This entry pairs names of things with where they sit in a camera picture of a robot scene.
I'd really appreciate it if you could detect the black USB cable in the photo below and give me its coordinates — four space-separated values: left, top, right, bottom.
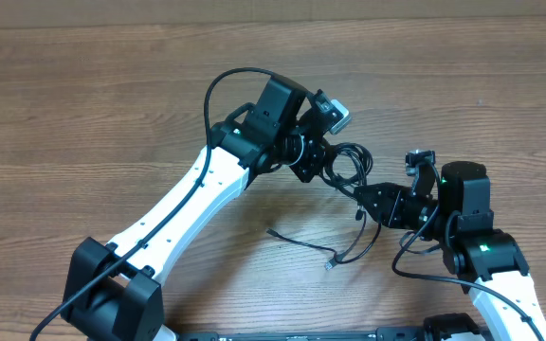
266 142 383 271

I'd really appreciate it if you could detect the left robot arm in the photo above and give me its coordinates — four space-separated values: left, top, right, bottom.
59 73 351 340

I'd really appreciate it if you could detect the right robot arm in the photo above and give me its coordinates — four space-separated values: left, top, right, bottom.
355 159 546 340

